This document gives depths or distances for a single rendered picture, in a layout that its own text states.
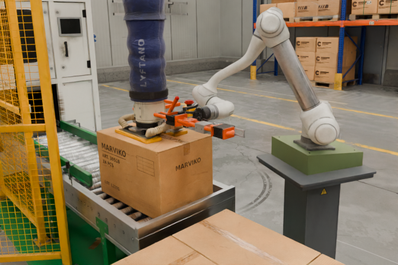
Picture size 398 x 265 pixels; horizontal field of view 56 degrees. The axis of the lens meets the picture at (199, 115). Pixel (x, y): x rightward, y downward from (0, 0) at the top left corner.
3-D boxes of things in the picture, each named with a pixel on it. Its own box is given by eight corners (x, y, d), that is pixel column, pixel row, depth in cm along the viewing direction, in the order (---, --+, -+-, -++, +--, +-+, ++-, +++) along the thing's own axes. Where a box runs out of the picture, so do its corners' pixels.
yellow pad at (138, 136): (114, 132, 225) (114, 124, 224) (128, 129, 232) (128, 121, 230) (147, 144, 201) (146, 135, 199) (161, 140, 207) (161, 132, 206)
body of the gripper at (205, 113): (210, 106, 210) (198, 109, 204) (210, 121, 212) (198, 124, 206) (201, 104, 215) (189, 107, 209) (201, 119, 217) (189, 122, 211)
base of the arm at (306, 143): (314, 139, 235) (315, 130, 234) (336, 149, 215) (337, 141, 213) (288, 139, 230) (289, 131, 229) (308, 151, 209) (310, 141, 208)
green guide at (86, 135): (60, 128, 389) (59, 120, 386) (70, 126, 395) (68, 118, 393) (147, 168, 273) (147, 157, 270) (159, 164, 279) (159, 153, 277)
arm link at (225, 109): (216, 124, 217) (202, 112, 225) (234, 119, 227) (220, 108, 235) (221, 108, 212) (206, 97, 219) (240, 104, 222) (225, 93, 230)
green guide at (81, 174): (5, 139, 354) (3, 130, 352) (16, 136, 361) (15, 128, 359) (78, 190, 238) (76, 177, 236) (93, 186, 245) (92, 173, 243)
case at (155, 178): (101, 191, 238) (96, 131, 229) (151, 173, 266) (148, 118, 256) (161, 223, 197) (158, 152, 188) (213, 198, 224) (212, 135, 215)
